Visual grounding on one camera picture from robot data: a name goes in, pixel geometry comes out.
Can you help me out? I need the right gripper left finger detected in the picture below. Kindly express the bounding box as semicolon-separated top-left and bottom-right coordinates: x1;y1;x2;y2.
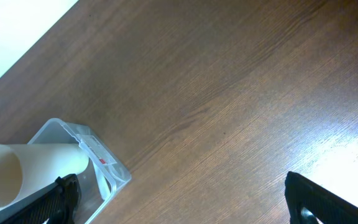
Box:
0;174;81;224

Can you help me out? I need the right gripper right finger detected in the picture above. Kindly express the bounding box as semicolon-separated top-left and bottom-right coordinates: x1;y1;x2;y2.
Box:
285;172;358;224

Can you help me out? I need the cream plastic cup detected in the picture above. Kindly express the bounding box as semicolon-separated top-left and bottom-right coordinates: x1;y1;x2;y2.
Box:
0;144;89;208

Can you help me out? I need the clear plastic storage container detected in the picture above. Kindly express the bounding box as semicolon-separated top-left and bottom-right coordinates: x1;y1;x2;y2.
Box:
0;118;131;223

